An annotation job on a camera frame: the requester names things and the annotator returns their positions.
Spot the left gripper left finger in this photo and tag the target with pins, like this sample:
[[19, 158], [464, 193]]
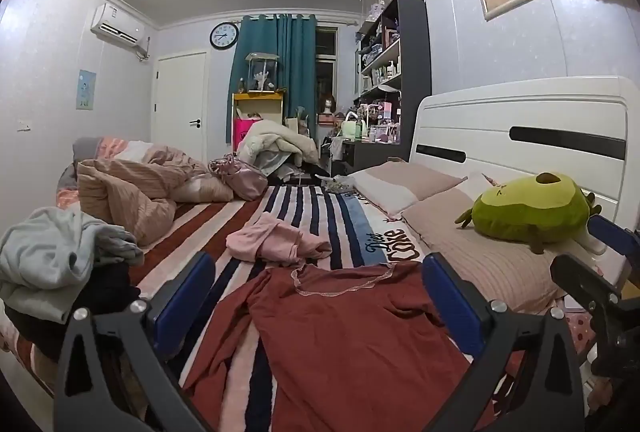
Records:
[[89, 392]]

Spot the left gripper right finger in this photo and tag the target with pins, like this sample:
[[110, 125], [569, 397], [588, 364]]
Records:
[[546, 394]]

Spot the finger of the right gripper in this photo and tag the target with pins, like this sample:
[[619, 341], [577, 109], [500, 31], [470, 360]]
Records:
[[623, 241]]

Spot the dark red knit sweater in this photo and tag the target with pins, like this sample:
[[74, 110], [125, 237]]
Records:
[[354, 349]]

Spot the pink striped front pillow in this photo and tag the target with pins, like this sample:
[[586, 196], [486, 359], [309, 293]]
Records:
[[500, 270]]

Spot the green avocado plush toy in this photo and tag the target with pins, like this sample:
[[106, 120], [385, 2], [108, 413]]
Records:
[[547, 208]]

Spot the grey garment on pile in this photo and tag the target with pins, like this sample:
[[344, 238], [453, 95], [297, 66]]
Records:
[[48, 259]]

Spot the white bed headboard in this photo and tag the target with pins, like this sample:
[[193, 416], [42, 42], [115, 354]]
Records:
[[586, 127]]

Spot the pink beige duvet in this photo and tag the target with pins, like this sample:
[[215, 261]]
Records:
[[135, 184]]

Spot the pink crumpled garment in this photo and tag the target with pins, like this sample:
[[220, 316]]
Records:
[[274, 241]]

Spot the pink rear pillow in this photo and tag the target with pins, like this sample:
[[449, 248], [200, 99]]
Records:
[[396, 185]]

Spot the pink satin bag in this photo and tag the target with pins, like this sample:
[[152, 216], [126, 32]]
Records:
[[247, 182]]

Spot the striped fleece bed blanket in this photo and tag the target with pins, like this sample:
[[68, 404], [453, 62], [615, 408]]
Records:
[[359, 233]]

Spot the cream coat pile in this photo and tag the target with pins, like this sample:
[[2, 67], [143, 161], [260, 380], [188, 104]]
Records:
[[267, 145]]

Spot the dark desk with clutter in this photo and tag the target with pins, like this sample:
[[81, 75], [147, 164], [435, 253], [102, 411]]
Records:
[[358, 140]]

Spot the white door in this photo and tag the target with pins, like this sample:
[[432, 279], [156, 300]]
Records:
[[179, 103]]

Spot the yellow white cabinet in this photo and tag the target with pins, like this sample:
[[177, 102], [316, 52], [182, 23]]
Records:
[[248, 108]]

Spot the dark tall bookshelf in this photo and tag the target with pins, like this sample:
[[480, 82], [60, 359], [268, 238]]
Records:
[[394, 70]]

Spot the glass display case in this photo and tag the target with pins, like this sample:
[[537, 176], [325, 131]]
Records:
[[262, 70]]

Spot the white air conditioner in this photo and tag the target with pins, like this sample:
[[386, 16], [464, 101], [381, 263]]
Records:
[[114, 24]]

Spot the teal curtain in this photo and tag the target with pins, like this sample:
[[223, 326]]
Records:
[[293, 40]]

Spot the blue wall poster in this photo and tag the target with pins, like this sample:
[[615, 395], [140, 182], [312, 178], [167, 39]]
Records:
[[86, 87]]

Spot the round wall clock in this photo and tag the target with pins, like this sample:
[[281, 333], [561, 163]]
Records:
[[224, 35]]

